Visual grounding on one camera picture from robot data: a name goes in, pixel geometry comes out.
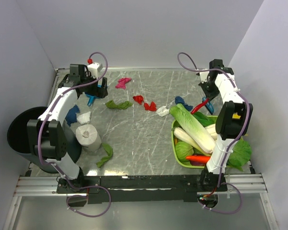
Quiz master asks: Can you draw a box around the red paper scrap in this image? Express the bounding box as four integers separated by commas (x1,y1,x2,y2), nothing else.
144,102,157,112
132,95,144,105

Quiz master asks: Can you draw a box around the napa cabbage toy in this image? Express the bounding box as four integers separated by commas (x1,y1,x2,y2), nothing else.
169,104,215,154

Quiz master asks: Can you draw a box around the white paper towel roll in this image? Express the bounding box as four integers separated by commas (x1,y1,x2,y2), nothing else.
75,124,102,152

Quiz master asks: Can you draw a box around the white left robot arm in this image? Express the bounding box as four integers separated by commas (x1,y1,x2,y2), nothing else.
27,62,108,193

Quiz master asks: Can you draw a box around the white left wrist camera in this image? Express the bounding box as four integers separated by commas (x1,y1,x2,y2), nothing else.
87,58,103,79

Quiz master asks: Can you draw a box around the red chili pepper toy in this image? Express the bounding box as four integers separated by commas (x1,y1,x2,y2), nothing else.
191,98,209,115

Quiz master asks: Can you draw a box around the aluminium front rail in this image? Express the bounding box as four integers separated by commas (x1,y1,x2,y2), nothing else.
14,174,267,196

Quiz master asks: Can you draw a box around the orange carrot toy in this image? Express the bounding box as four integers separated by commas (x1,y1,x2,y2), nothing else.
185,155,211,164

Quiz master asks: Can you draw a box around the green vegetable basket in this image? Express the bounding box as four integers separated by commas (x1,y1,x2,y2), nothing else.
171,113,230,173

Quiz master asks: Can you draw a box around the round green cabbage toy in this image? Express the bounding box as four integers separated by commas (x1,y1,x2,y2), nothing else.
175,141,194,162

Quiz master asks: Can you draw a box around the blue plastic dustpan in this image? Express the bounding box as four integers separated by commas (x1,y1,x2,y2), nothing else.
85,84,101,107

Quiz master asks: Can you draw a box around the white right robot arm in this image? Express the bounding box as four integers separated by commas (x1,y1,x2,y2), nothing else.
199,59,253,174

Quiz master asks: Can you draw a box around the green paper scrap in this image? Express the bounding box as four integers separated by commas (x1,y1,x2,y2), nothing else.
96,143,114,169
105,100,133,110

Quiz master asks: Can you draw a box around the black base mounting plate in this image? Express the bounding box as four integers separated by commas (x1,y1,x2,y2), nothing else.
56,174,227,204

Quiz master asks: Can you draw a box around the blue hand brush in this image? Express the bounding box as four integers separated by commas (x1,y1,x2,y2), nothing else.
202,97,214,115

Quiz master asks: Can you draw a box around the white paper scrap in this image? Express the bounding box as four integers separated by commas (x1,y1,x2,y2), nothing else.
156,106,169,117
77,112,92,125

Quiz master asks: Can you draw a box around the white radish toy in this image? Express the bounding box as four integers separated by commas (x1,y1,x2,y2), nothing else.
173,127,209,156

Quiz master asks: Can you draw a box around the dark blue paper scrap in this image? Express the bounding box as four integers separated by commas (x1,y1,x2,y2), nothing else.
65,105,80,126
175,96,193,112

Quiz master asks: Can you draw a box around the green leafy vegetable toy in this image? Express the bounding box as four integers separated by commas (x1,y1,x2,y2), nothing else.
193,112,252,172

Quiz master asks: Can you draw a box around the green paper scrap front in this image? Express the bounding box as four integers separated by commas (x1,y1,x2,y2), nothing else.
96,143,114,169

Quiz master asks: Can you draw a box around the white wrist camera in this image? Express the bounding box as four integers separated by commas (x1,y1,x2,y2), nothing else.
87,58,103,79
199,71,209,83

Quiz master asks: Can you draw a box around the yellow cabbage toy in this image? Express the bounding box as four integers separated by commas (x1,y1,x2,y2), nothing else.
232,114,241,119

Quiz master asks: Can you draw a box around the dark round trash bin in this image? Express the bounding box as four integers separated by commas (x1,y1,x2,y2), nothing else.
7,106,82,174

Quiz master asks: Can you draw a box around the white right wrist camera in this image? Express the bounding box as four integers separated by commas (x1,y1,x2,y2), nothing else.
199,71,209,83

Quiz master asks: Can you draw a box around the pink paper scrap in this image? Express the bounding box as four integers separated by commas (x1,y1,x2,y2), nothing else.
115,78,132,90

